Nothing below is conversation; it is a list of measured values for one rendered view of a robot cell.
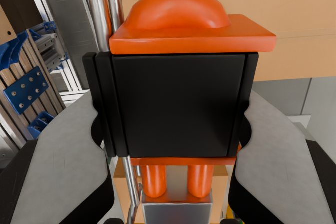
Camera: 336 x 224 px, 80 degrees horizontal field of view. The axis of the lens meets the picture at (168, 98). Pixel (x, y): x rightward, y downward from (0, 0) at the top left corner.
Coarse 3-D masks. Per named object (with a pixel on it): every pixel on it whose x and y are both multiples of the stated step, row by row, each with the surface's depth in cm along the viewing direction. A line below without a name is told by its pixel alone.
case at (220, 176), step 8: (120, 160) 76; (120, 168) 73; (216, 168) 72; (224, 168) 72; (120, 176) 70; (136, 176) 70; (216, 176) 69; (224, 176) 69; (120, 184) 72; (216, 184) 71; (224, 184) 71; (120, 192) 74; (128, 192) 74; (216, 192) 74; (224, 192) 74; (120, 200) 77; (128, 200) 77; (216, 200) 77; (128, 208) 80; (216, 208) 80; (136, 216) 83; (216, 216) 83
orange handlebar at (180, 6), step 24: (144, 0) 10; (168, 0) 9; (192, 0) 9; (216, 0) 10; (144, 24) 10; (168, 24) 10; (192, 24) 10; (216, 24) 10; (144, 168) 16; (192, 168) 16; (144, 192) 18; (192, 192) 17
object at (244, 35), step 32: (128, 32) 10; (160, 32) 9; (192, 32) 9; (224, 32) 9; (256, 32) 9; (128, 64) 9; (160, 64) 9; (192, 64) 9; (224, 64) 9; (256, 64) 9; (128, 96) 10; (160, 96) 10; (192, 96) 10; (224, 96) 10; (128, 128) 11; (160, 128) 11; (192, 128) 11; (224, 128) 11; (160, 160) 13; (192, 160) 13; (224, 160) 13
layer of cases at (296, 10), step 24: (240, 0) 76; (264, 0) 76; (288, 0) 76; (312, 0) 76; (264, 24) 81; (288, 24) 81; (312, 24) 81; (288, 48) 86; (312, 48) 86; (264, 72) 92; (288, 72) 92; (312, 72) 92
